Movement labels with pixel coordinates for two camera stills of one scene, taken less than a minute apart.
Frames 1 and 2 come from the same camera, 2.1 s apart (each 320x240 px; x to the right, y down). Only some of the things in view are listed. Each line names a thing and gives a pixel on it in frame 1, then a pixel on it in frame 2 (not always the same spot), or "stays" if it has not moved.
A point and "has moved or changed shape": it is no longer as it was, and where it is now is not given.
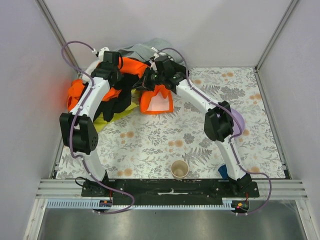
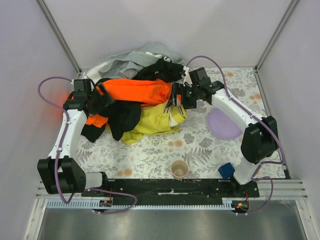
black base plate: (170, 192) stays
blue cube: (223, 171) stays
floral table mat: (137, 145) stays
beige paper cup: (179, 169) stays
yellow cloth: (101, 124) to (155, 119)
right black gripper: (144, 83) to (177, 95)
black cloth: (121, 100) to (122, 116)
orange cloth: (155, 99) has moved or changed shape
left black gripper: (124, 83) to (104, 97)
